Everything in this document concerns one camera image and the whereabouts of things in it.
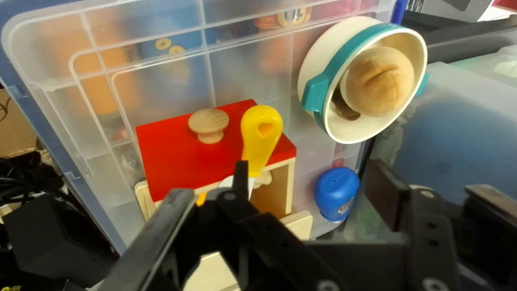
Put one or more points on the gripper right finger with metal pad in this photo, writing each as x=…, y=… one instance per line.
x=436, y=243

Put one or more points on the gripper left finger with metal pad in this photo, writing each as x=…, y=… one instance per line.
x=150, y=247

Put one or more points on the orange red box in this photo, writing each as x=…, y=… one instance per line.
x=177, y=155

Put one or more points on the yellow ball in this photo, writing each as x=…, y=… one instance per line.
x=260, y=134

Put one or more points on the white bowl teal band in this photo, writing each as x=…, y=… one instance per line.
x=323, y=70

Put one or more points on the black power adapter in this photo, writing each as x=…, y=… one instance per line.
x=53, y=243

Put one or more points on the blue round toy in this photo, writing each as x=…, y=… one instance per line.
x=336, y=191

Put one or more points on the clear tote dark grey lid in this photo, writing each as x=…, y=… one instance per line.
x=462, y=123

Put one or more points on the clear compartment container blue latches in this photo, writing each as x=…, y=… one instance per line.
x=161, y=70

